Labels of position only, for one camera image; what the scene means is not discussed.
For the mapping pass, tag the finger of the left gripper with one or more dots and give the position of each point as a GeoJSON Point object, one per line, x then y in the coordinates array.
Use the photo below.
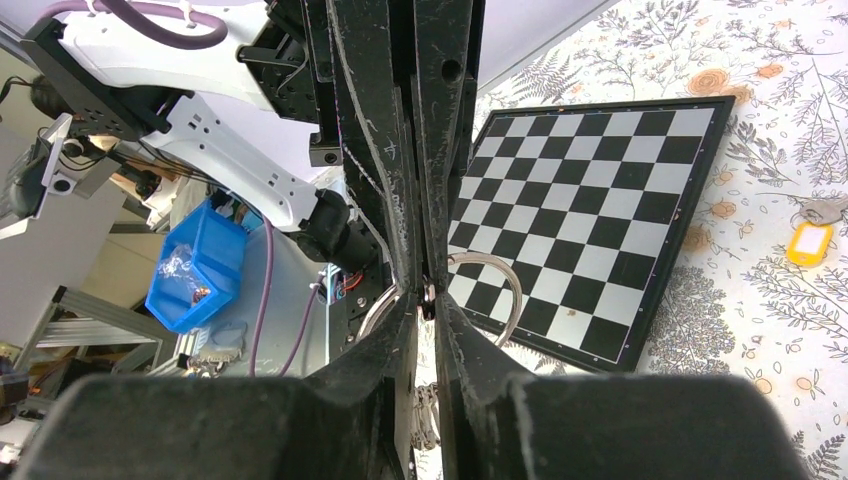
{"type": "Point", "coordinates": [362, 35]}
{"type": "Point", "coordinates": [443, 30]}

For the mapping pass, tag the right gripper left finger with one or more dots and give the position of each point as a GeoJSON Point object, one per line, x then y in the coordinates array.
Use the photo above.
{"type": "Point", "coordinates": [348, 420]}

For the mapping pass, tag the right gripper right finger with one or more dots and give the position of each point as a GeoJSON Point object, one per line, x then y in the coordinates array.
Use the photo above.
{"type": "Point", "coordinates": [500, 421]}

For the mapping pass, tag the silver keyring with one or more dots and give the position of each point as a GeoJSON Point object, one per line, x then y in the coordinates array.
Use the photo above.
{"type": "Point", "coordinates": [487, 287]}

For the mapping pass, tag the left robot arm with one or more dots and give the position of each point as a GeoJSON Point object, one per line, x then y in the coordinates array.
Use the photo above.
{"type": "Point", "coordinates": [141, 72]}

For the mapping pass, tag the blue storage bin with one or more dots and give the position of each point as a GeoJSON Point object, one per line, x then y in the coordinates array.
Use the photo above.
{"type": "Point", "coordinates": [199, 271]}

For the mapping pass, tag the black white chessboard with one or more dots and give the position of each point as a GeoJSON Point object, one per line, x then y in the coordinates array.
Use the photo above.
{"type": "Point", "coordinates": [589, 205]}

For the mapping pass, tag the floral patterned mat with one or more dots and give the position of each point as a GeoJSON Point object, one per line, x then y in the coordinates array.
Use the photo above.
{"type": "Point", "coordinates": [735, 304]}

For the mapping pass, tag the key with yellow tag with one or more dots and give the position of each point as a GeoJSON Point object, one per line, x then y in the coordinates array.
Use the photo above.
{"type": "Point", "coordinates": [811, 239]}

